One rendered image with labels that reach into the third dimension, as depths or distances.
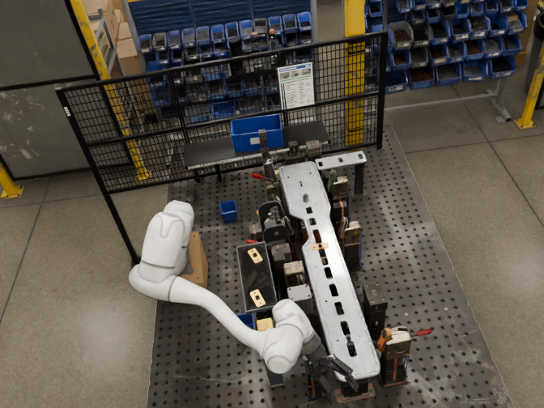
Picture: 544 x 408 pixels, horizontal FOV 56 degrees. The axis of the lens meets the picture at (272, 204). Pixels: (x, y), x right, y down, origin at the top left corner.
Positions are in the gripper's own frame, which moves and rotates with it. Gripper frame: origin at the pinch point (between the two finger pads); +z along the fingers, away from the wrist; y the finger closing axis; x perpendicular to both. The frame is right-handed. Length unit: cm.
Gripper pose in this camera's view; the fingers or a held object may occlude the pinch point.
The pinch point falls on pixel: (341, 388)
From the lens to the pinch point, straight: 207.1
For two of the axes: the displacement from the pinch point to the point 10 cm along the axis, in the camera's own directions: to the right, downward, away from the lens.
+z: 5.7, 8.0, 1.9
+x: -5.0, 5.2, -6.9
